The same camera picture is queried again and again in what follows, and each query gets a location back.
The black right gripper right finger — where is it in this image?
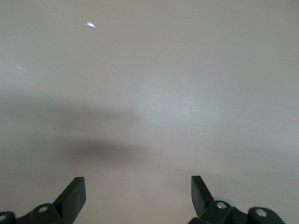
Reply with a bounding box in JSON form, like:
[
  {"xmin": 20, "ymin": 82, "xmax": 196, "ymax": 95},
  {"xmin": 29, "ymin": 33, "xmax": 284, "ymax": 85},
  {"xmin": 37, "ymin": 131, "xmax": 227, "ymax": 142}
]
[{"xmin": 188, "ymin": 175, "xmax": 286, "ymax": 224}]

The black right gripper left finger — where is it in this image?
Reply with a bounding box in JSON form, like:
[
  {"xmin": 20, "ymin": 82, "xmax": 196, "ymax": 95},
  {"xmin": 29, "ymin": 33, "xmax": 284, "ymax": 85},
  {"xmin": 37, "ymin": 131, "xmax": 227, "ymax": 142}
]
[{"xmin": 0, "ymin": 176, "xmax": 86, "ymax": 224}]

